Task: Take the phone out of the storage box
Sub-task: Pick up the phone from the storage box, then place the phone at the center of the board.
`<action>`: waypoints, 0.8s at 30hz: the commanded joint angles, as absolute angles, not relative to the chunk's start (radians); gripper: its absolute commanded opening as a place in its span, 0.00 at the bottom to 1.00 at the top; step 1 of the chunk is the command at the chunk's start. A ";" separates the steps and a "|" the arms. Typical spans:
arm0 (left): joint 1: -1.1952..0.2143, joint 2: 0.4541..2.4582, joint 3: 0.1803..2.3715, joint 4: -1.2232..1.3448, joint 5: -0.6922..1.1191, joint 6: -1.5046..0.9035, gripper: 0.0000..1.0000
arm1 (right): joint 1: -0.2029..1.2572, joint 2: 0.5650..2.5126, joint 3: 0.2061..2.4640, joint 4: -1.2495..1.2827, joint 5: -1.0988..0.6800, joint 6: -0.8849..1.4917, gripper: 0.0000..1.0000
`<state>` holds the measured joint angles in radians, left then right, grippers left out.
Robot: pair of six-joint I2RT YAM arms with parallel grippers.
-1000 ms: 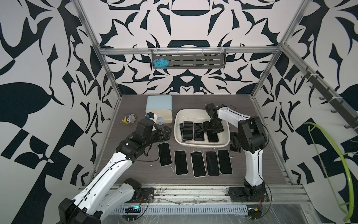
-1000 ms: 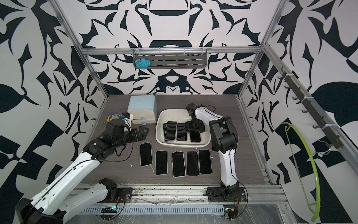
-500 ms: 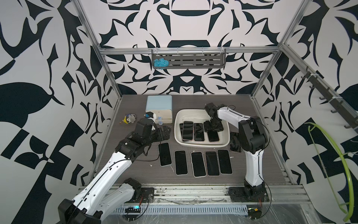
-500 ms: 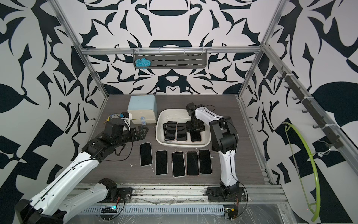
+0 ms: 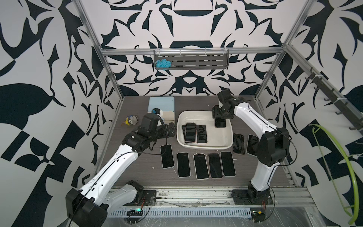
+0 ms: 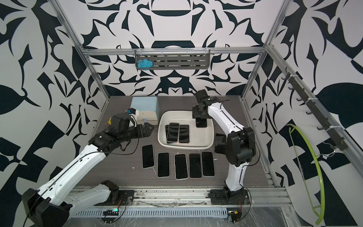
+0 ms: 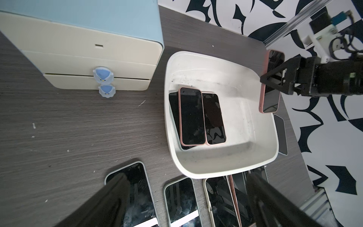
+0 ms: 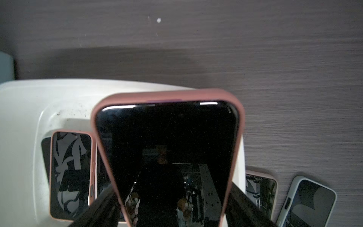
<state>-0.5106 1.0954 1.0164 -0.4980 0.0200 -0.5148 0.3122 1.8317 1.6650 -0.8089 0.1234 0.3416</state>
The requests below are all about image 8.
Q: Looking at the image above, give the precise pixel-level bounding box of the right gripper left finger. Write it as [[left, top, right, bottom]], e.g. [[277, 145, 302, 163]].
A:
[[69, 184, 119, 227]]

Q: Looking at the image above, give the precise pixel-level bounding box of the black phone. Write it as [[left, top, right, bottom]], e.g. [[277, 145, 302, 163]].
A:
[[91, 89, 245, 227], [245, 170, 278, 220], [276, 176, 337, 227], [49, 131, 95, 221], [41, 137, 51, 182]]

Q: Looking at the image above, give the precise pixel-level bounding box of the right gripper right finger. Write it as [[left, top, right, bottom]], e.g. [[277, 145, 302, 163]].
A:
[[225, 183, 277, 227]]

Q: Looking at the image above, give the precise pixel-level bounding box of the white plastic storage tub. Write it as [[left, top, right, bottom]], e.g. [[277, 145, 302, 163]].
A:
[[0, 79, 247, 227]]

